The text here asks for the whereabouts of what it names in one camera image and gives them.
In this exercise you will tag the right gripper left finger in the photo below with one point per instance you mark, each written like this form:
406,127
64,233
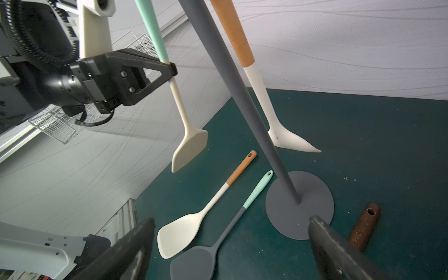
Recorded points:
127,259

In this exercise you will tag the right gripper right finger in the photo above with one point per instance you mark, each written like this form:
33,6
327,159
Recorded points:
336,259

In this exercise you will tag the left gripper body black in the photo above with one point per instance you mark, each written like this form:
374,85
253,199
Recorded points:
97,79

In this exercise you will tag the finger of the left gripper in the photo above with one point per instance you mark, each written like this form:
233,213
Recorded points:
132,75

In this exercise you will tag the steel turner wood handle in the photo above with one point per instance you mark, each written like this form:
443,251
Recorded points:
364,227

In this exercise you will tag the white spoon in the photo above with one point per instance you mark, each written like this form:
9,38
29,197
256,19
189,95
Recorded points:
177,235
280,136

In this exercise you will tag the grey spatula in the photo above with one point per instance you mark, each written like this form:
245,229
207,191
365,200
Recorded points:
199,262

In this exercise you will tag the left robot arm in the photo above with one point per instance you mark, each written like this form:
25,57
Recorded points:
44,61

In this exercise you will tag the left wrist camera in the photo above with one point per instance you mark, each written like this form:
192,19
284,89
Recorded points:
94,33

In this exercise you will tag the white wire basket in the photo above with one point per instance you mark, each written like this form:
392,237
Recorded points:
53,122

